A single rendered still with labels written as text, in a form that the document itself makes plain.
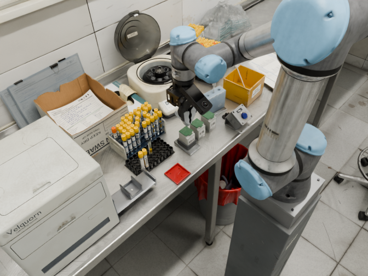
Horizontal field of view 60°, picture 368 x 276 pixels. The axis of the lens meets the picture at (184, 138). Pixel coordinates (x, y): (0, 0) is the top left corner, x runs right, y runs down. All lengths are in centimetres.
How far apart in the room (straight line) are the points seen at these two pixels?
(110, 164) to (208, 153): 37
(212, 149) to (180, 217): 91
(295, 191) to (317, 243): 113
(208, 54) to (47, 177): 51
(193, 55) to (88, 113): 61
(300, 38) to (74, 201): 63
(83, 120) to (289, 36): 94
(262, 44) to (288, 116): 24
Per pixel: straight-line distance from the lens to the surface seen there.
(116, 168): 120
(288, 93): 64
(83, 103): 140
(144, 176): 111
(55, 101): 141
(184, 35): 92
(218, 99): 134
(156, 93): 132
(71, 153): 88
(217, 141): 126
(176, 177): 115
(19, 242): 86
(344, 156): 258
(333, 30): 54
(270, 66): 166
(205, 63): 86
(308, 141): 89
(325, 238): 215
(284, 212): 103
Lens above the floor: 180
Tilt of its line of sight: 47 degrees down
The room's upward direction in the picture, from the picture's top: 2 degrees counter-clockwise
